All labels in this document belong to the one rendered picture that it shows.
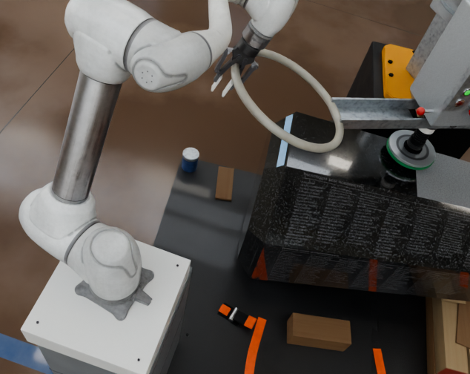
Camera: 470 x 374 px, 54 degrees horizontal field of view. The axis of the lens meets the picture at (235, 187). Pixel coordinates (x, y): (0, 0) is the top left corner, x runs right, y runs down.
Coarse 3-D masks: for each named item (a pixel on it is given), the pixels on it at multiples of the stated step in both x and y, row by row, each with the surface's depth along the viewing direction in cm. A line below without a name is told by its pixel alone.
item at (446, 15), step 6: (438, 0) 226; (444, 0) 223; (432, 6) 230; (438, 6) 226; (444, 6) 221; (450, 6) 220; (456, 6) 217; (438, 12) 228; (444, 12) 221; (450, 12) 219; (444, 18) 222; (450, 18) 219
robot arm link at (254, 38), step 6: (246, 30) 147; (252, 30) 145; (246, 36) 147; (252, 36) 146; (258, 36) 145; (264, 36) 145; (252, 42) 147; (258, 42) 147; (264, 42) 147; (258, 48) 148; (264, 48) 150
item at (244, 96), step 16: (288, 64) 181; (240, 80) 152; (240, 96) 150; (256, 112) 147; (336, 112) 177; (272, 128) 147; (336, 128) 172; (304, 144) 151; (320, 144) 156; (336, 144) 162
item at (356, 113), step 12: (348, 108) 183; (360, 108) 185; (372, 108) 186; (384, 108) 187; (396, 108) 189; (408, 108) 191; (348, 120) 173; (360, 120) 174; (372, 120) 175; (384, 120) 177; (396, 120) 178; (408, 120) 179; (420, 120) 181
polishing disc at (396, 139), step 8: (392, 136) 207; (400, 136) 208; (408, 136) 209; (392, 144) 204; (400, 144) 205; (392, 152) 202; (400, 152) 202; (408, 152) 203; (424, 152) 204; (432, 152) 205; (400, 160) 200; (408, 160) 200; (416, 160) 200; (424, 160) 201; (432, 160) 202
